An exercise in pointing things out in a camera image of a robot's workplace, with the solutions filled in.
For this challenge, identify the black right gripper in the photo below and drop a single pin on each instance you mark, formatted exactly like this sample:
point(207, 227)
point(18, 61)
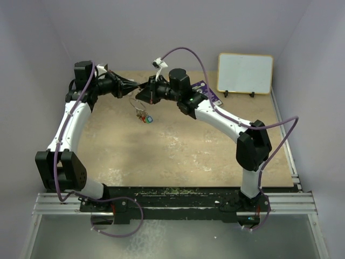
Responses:
point(149, 94)

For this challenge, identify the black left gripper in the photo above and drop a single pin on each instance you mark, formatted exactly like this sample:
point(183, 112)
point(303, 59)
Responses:
point(121, 86)

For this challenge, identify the large metal keyring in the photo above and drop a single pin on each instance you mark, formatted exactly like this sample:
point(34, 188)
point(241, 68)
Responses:
point(138, 105)

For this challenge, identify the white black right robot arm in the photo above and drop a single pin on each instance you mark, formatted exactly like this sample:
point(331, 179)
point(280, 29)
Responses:
point(253, 145)

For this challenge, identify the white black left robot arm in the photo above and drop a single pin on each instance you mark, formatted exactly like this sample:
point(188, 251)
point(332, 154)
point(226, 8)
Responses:
point(59, 167)

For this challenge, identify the purple paperback book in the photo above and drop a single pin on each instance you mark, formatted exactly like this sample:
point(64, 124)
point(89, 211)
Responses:
point(202, 88)

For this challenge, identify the yellow framed whiteboard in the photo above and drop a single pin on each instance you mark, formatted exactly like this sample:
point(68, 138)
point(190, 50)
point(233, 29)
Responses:
point(245, 73)

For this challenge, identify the black whiteboard stand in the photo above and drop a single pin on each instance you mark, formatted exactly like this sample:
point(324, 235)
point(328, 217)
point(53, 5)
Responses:
point(226, 94)

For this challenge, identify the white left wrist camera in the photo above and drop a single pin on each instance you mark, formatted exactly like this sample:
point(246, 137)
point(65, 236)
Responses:
point(101, 69)

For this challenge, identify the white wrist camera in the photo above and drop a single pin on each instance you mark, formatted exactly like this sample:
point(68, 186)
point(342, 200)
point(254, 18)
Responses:
point(159, 64)
point(101, 69)

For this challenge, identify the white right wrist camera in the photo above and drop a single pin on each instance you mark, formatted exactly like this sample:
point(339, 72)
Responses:
point(159, 64)

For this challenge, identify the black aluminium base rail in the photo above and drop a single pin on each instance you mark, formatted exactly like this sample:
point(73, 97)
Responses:
point(226, 204)

